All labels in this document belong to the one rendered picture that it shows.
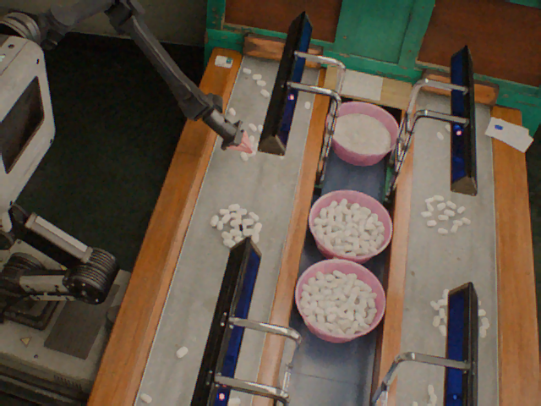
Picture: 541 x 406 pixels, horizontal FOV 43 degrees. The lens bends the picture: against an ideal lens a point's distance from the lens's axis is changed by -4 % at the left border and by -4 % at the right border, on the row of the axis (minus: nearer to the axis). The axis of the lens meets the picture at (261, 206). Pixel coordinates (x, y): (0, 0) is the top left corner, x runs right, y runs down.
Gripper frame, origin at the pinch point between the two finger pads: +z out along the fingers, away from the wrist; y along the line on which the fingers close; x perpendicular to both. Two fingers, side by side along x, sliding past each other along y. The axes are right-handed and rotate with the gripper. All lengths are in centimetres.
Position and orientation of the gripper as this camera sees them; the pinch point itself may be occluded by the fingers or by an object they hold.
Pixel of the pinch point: (249, 150)
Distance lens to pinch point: 235.9
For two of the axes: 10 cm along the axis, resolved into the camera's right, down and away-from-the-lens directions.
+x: -7.2, 3.4, 6.1
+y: 1.8, -7.5, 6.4
